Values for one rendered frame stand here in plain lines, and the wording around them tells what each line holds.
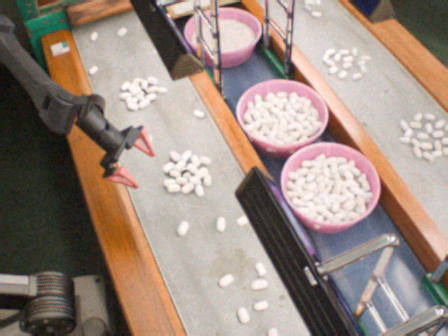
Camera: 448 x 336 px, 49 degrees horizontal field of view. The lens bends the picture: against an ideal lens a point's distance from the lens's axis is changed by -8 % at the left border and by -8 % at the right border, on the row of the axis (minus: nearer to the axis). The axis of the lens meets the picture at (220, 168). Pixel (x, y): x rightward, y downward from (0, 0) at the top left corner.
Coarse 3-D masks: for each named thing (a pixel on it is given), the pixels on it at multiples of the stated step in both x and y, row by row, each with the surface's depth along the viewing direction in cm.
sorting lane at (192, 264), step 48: (96, 48) 178; (144, 48) 176; (144, 96) 161; (192, 96) 160; (144, 144) 149; (192, 144) 148; (144, 192) 139; (192, 192) 138; (192, 240) 129; (240, 240) 129; (192, 288) 121; (240, 288) 121
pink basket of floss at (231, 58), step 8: (224, 8) 185; (232, 8) 184; (208, 16) 185; (224, 16) 186; (232, 16) 186; (240, 16) 184; (248, 16) 182; (192, 24) 182; (248, 24) 184; (256, 24) 180; (184, 32) 176; (192, 32) 182; (256, 32) 180; (256, 40) 172; (248, 48) 172; (208, 56) 173; (224, 56) 171; (232, 56) 172; (240, 56) 174; (248, 56) 179; (208, 64) 179; (224, 64) 176; (232, 64) 177
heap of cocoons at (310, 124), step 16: (256, 96) 159; (272, 96) 159; (288, 96) 161; (256, 112) 154; (272, 112) 156; (288, 112) 155; (304, 112) 155; (256, 128) 152; (272, 128) 152; (288, 128) 151; (304, 128) 153; (288, 144) 148
